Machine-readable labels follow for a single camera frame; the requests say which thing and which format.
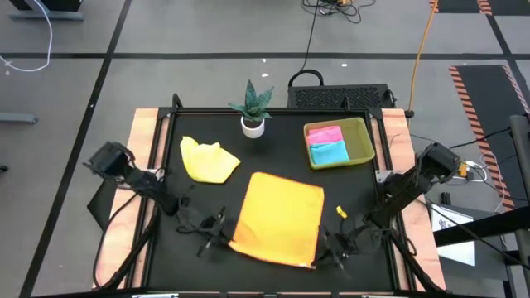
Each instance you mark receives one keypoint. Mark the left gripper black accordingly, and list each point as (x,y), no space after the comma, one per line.
(215,242)

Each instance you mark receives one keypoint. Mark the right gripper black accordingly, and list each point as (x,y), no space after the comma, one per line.
(343,248)

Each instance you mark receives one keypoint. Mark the orange microfiber towel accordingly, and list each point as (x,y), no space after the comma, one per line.
(281,219)

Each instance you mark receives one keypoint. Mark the yellow microfiber towel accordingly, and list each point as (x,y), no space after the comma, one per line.
(207,163)

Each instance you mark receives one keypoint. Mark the blue microfiber towel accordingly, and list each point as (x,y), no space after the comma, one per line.
(329,153)

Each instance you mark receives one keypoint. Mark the yellow-green plastic bin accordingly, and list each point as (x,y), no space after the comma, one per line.
(360,140)

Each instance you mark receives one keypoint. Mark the pink microfiber towel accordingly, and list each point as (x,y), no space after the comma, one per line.
(325,134)

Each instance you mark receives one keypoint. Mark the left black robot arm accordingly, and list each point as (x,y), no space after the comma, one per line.
(145,184)

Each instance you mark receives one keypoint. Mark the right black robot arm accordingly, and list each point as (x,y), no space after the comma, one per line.
(410,184)

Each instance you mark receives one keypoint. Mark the small yellow tag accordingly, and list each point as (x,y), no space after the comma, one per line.
(341,212)

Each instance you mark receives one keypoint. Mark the white plant pot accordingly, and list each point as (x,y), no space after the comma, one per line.
(253,131)

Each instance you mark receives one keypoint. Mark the small black floor item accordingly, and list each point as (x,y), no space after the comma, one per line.
(446,198)

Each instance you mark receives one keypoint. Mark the white paper sheet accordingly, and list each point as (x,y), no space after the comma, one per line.
(455,252)

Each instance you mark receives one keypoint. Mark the green snake plant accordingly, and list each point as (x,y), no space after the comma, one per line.
(252,103)

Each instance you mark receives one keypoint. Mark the wooden table side board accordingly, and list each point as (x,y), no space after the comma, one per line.
(143,132)
(395,132)

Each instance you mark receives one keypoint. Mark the black perforated computer case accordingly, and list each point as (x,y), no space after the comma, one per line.
(331,96)

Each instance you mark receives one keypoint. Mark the orange plug connector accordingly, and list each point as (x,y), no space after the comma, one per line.
(463,169)

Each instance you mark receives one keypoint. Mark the black flat beam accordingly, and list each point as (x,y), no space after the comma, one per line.
(488,225)

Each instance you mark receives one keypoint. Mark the grey padded pole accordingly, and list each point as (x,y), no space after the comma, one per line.
(522,165)

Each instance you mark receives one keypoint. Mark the black hazard-striped floor mat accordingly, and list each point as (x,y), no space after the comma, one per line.
(488,95)
(459,5)

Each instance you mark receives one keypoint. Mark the grey floor bar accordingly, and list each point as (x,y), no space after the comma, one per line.
(16,118)

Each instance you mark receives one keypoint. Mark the grey desk foot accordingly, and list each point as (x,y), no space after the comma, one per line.
(45,15)

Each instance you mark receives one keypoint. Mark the silver metal bracket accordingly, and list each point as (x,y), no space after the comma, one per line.
(383,176)

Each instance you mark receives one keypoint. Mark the black aluminium table frame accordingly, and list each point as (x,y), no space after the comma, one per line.
(198,110)

